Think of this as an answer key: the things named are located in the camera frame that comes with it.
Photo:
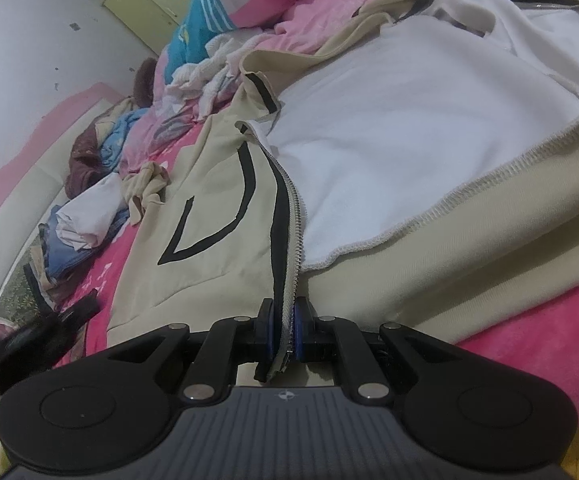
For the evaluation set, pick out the light pink quilt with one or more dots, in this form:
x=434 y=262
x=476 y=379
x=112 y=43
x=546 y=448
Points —
x=303 y=28

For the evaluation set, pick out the white folded garment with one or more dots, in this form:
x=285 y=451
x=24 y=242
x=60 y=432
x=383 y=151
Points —
x=84 y=222

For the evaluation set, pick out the pink magenta floral bed blanket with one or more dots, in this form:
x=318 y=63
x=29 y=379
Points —
x=544 y=349

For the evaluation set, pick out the light blue crumpled garment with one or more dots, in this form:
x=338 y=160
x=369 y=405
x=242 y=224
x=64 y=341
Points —
x=111 y=149

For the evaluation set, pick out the beige zip hoodie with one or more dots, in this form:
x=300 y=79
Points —
x=422 y=167

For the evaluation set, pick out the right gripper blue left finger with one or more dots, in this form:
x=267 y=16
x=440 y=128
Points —
x=215 y=355

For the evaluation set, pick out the crumpled white cloth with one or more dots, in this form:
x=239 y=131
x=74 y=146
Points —
x=196 y=88

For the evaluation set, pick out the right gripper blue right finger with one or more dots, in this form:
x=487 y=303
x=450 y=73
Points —
x=340 y=344

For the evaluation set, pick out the dark brown garment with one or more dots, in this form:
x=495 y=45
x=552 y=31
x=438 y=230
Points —
x=85 y=167

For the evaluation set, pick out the small beige garment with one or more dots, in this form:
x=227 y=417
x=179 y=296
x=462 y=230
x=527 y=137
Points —
x=141 y=189

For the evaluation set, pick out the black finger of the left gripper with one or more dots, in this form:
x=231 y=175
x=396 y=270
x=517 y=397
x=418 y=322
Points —
x=81 y=312

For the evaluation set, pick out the blue denim garment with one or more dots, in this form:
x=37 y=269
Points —
x=61 y=259

